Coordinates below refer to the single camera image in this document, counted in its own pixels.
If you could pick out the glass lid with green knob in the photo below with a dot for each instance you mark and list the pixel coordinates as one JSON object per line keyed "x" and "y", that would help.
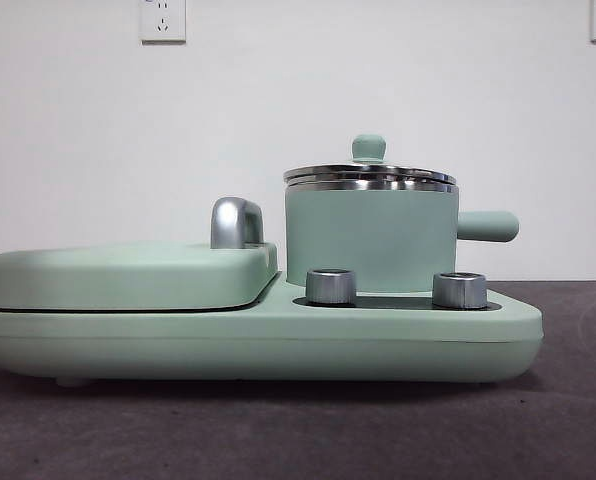
{"x": 369, "y": 147}

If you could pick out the pale green steamer pot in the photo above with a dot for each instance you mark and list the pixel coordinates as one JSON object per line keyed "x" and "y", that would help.
{"x": 368, "y": 235}

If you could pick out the silver control knob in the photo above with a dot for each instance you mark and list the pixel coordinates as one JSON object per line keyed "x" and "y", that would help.
{"x": 330, "y": 287}
{"x": 459, "y": 290}

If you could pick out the pale green breakfast machine base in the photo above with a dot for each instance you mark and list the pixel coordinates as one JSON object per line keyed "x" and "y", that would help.
{"x": 278, "y": 345}

